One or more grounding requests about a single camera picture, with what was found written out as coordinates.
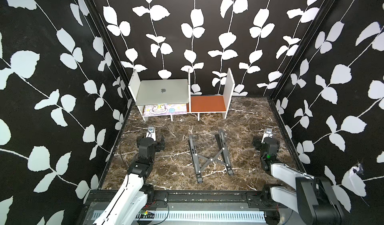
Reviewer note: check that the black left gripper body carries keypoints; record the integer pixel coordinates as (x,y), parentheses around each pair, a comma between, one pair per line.
(159,145)

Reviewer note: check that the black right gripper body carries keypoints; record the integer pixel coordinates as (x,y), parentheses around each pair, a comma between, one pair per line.
(257,141)

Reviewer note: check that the silver laptop computer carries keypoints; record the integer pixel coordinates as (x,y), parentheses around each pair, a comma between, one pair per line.
(166,91)

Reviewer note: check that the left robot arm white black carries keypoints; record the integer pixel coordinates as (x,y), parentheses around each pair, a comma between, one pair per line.
(134,193)

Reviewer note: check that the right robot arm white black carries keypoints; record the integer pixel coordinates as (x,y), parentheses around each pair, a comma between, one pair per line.
(318,215)

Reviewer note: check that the black folding laptop stand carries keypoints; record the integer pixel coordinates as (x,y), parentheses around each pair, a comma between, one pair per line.
(200,163)

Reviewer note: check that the pink cartoon spiral notebook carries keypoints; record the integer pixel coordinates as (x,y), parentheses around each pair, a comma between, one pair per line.
(165,110)

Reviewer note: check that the white and brown desk shelf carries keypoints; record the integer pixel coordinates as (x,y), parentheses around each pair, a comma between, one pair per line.
(198,104)

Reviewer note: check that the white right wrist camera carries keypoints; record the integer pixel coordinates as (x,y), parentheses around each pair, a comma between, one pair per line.
(268,133)

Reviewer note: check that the black front mounting rail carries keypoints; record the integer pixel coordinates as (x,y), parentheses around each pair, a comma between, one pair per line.
(207,198)

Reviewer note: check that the white slotted cable duct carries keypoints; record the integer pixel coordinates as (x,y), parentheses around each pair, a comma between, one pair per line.
(203,216)

